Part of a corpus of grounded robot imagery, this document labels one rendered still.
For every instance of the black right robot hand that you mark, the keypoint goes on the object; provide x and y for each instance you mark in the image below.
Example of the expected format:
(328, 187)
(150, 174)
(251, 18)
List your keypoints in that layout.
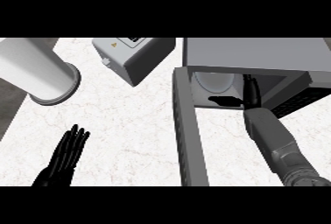
(251, 93)

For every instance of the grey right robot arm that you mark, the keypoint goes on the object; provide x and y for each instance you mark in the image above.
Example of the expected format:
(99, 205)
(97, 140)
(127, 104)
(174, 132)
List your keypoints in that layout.
(279, 148)

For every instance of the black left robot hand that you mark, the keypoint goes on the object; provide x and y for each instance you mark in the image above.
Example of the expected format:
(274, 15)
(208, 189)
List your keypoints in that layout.
(62, 163)

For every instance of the white cylindrical appliance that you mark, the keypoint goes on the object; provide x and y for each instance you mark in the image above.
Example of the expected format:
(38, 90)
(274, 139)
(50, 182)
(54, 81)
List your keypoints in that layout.
(35, 70)

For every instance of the grey microwave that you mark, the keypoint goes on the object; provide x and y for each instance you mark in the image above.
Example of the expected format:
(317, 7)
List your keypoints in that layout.
(258, 70)

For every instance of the grey microwave door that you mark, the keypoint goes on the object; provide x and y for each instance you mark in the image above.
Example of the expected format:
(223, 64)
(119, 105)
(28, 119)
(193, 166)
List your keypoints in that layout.
(187, 128)

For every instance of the white microwave turntable plate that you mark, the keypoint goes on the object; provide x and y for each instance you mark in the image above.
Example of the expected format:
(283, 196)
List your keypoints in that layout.
(214, 82)

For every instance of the grey box appliance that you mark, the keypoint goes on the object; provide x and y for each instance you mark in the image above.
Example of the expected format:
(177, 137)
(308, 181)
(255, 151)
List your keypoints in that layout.
(133, 58)

